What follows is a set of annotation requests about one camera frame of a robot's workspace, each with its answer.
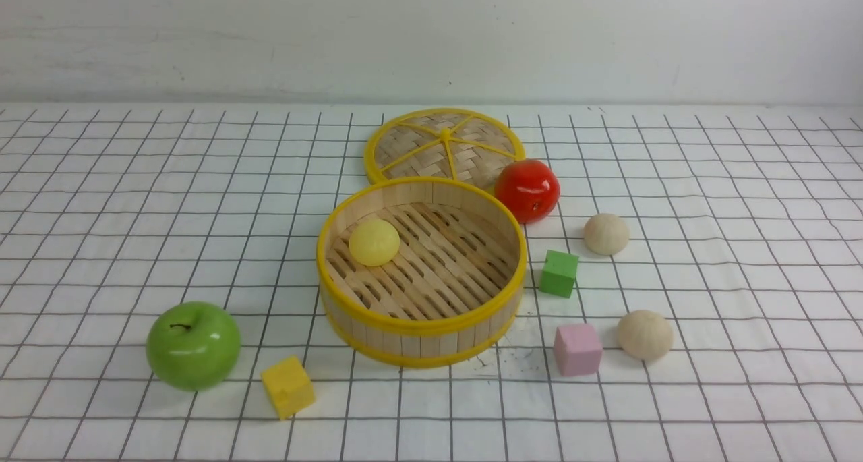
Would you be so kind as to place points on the yellow bun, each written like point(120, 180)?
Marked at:
point(374, 242)

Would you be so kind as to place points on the white bun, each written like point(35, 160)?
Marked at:
point(606, 234)
point(645, 335)

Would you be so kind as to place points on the bamboo steamer tray yellow rim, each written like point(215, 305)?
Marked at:
point(452, 290)

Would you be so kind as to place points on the woven bamboo steamer lid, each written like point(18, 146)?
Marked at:
point(448, 143)

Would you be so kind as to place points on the red tomato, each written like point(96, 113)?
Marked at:
point(529, 189)

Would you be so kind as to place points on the green cube block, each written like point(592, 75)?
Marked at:
point(559, 272)

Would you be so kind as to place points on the pink cube block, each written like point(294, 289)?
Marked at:
point(577, 349)

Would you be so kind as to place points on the yellow cube block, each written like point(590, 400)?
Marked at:
point(288, 386)

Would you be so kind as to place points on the green apple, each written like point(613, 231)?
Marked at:
point(193, 346)

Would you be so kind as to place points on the white grid tablecloth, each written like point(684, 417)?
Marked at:
point(745, 233)

